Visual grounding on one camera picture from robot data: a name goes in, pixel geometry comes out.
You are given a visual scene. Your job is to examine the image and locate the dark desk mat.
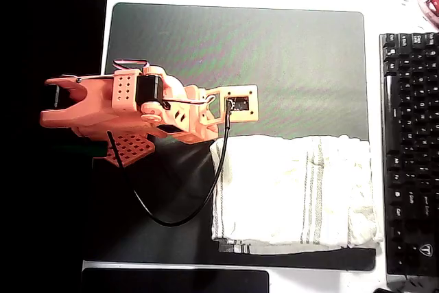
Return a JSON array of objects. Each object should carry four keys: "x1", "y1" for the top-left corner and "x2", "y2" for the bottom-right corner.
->
[{"x1": 82, "y1": 2, "x2": 377, "y2": 272}]

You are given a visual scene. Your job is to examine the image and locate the dark object beside keyboard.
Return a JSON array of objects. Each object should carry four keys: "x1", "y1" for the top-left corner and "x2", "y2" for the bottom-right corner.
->
[{"x1": 373, "y1": 274, "x2": 439, "y2": 293}]

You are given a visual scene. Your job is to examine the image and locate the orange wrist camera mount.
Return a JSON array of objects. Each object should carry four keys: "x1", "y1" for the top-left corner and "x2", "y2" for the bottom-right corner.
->
[{"x1": 205, "y1": 84, "x2": 259, "y2": 124}]

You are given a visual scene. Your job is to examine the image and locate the red white servo wire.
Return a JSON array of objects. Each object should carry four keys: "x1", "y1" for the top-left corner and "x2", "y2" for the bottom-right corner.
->
[{"x1": 112, "y1": 58, "x2": 150, "y2": 71}]

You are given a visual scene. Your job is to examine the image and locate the black camera cable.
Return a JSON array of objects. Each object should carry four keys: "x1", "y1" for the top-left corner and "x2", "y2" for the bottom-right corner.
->
[{"x1": 106, "y1": 98, "x2": 235, "y2": 228}]

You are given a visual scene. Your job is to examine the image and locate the white striped towel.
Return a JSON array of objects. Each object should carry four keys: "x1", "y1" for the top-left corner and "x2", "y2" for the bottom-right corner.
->
[{"x1": 209, "y1": 134, "x2": 385, "y2": 256}]

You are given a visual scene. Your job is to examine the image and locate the black keyboard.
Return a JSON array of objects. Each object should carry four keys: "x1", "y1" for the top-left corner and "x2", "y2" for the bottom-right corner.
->
[{"x1": 379, "y1": 32, "x2": 439, "y2": 277}]

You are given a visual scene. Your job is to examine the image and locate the black flat tablet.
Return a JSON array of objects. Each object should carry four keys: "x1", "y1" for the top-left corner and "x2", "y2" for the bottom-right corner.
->
[{"x1": 80, "y1": 267, "x2": 270, "y2": 293}]

